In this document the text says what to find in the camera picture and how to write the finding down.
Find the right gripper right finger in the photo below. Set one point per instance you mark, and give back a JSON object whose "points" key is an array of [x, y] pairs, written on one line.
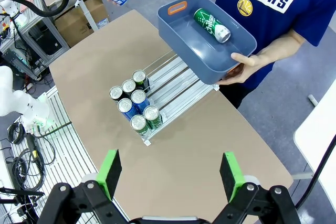
{"points": [[231, 174]]}

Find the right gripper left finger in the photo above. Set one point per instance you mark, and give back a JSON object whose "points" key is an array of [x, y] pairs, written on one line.
{"points": [[107, 171]]}

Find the black beverage can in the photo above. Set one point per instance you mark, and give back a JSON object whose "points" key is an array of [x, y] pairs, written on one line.
{"points": [[128, 86], [139, 76], [116, 93]]}

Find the green Chilsung can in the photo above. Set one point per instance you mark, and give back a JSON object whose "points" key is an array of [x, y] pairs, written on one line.
{"points": [[138, 123], [151, 113], [211, 24]]}

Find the person's left forearm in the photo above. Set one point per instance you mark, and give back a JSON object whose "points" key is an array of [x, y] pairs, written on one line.
{"points": [[281, 49]]}

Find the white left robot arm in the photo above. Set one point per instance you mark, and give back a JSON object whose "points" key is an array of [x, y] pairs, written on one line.
{"points": [[23, 106]]}

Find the clear white can dispenser rack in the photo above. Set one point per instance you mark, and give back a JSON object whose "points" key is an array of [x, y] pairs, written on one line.
{"points": [[178, 82]]}

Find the person's left hand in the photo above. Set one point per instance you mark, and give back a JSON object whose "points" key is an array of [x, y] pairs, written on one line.
{"points": [[249, 66]]}

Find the white metal pole stand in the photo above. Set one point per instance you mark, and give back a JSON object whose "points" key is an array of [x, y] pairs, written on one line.
{"points": [[86, 14]]}

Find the large brown cardboard box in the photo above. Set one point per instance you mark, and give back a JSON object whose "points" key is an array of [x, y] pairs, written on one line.
{"points": [[78, 24]]}

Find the white slatted base platform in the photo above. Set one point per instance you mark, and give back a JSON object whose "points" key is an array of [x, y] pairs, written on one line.
{"points": [[65, 142]]}

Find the black computer case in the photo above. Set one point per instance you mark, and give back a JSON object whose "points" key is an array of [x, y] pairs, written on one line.
{"points": [[43, 41]]}

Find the black yellow hand tool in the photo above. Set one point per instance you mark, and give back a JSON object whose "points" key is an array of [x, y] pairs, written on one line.
{"points": [[35, 153]]}

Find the large white side table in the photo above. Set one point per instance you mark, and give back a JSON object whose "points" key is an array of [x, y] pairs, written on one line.
{"points": [[320, 129]]}

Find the metal equipment rack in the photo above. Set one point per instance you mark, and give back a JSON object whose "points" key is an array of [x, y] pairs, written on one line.
{"points": [[10, 58]]}

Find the small grey cylinder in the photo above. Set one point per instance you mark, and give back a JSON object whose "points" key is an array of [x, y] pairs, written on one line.
{"points": [[313, 99]]}

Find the person in blue shirt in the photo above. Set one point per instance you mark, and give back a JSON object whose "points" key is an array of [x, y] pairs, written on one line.
{"points": [[315, 11]]}

